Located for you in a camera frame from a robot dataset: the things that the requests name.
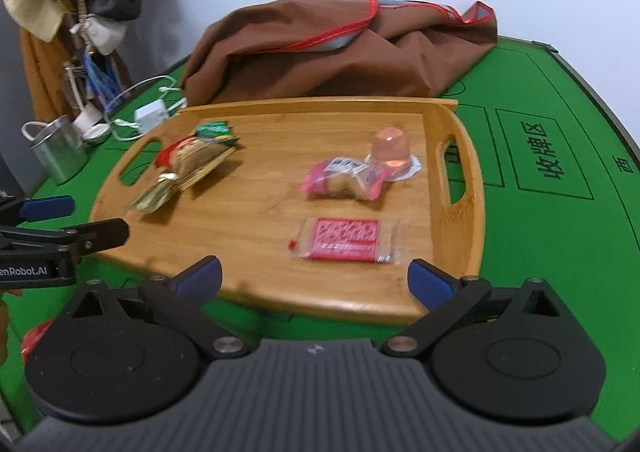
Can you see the pink jelly cup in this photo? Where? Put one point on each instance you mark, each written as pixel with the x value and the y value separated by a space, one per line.
pixel 390 147

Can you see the wooden tray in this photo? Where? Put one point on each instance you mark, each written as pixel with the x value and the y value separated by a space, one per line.
pixel 260 212

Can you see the red label cracker packet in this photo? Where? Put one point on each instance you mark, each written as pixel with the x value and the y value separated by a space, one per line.
pixel 345 239

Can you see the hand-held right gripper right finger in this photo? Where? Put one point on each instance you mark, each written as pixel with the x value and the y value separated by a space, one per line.
pixel 430 283

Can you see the white power adapter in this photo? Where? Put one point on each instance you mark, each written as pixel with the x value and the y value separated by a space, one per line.
pixel 151 115

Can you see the small gold packet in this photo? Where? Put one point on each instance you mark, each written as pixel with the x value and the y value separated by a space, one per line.
pixel 155 197

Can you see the small red packet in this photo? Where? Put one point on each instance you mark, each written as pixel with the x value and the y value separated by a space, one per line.
pixel 165 155

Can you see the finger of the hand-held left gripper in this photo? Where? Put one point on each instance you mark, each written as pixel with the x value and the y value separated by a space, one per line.
pixel 105 233
pixel 50 208

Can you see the brown cloth bag red trim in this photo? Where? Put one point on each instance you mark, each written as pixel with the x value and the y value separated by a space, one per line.
pixel 300 62

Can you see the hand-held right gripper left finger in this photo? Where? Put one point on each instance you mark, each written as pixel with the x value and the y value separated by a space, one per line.
pixel 200 279

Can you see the round white device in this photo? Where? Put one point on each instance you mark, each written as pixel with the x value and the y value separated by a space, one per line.
pixel 95 133

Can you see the gold patterned snack packet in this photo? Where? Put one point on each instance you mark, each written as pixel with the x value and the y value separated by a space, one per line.
pixel 200 162

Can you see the green pea packet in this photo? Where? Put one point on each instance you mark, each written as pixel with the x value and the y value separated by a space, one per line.
pixel 215 131

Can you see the metal cup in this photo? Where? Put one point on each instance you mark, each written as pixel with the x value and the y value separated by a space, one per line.
pixel 57 152

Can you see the pink pastry packet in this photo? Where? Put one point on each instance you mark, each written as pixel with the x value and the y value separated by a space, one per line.
pixel 340 180

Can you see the small white pouch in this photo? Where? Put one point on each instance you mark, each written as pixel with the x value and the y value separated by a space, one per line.
pixel 102 35

